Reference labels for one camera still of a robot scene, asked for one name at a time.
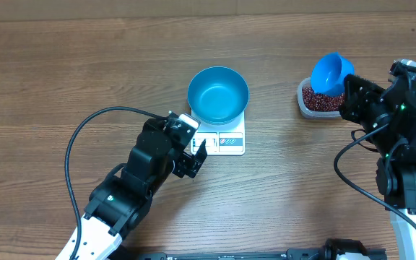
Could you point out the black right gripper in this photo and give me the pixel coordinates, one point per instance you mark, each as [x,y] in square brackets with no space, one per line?
[355,101]

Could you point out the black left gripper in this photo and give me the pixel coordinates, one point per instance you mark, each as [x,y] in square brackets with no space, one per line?
[189,165]

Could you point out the blue plastic measuring scoop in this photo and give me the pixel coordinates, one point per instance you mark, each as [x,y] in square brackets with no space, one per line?
[328,74]

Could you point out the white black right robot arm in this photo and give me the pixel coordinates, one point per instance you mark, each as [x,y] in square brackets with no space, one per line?
[396,167]

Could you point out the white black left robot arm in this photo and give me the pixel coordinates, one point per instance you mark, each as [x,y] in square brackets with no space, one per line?
[125,196]

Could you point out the white digital kitchen scale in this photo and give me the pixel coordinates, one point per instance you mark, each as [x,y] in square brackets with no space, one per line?
[227,139]

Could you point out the teal metal bowl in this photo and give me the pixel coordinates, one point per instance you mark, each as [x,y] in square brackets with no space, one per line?
[218,95]

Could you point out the red beans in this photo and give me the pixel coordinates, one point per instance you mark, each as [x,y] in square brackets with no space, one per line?
[319,102]

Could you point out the clear plastic container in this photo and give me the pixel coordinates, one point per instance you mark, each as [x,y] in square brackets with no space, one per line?
[308,113]

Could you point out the black mounting rail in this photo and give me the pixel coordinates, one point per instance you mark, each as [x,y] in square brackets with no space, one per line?
[334,248]

